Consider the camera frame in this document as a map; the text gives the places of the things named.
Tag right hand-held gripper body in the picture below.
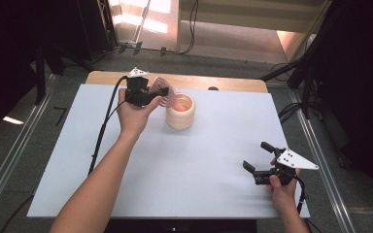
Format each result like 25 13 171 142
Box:
253 148 320 186

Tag person's left hand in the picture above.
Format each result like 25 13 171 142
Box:
116 87 165 141

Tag person's right hand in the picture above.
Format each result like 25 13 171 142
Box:
266 157 302 212

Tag white table mat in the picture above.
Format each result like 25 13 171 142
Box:
26 83 311 219

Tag wooden table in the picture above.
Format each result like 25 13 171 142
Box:
85 71 269 94

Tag metal floor rail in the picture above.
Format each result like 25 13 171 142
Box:
0 73 60 224
288 87 357 233

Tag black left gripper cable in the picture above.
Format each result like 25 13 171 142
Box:
0 75 130 233

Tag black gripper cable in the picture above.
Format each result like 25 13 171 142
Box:
294 176 322 233
0 75 130 233

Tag black cabinet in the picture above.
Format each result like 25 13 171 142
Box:
76 0 119 63

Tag black tripod stand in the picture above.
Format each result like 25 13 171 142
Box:
259 0 348 120

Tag pink hairbrush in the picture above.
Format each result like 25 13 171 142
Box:
149 76 192 113

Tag black floor cables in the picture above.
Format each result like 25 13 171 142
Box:
277 101 305 125

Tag black hanging cable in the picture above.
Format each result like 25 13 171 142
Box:
178 0 199 55

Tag cream ribbed cup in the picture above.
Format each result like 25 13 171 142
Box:
165 92 197 131

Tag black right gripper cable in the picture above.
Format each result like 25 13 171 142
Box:
294 176 322 233

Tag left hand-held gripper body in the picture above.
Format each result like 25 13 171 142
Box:
124 67 163 108

